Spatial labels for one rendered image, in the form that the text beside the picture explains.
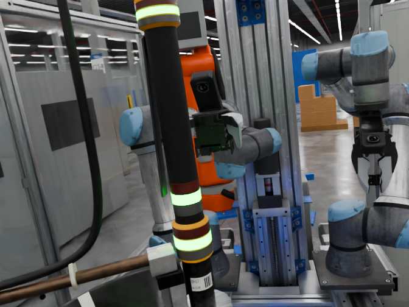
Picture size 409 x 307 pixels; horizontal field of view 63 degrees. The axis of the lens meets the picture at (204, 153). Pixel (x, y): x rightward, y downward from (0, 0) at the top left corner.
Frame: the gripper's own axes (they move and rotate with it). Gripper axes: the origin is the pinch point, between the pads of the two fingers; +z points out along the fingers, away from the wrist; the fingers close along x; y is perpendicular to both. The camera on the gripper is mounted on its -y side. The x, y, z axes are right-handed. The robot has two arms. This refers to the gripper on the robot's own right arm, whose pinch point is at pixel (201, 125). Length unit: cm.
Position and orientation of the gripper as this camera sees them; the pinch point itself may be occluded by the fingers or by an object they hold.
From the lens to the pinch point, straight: 53.7
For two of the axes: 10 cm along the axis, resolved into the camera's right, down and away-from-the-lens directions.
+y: 1.4, 9.7, 2.0
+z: -1.6, 2.2, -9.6
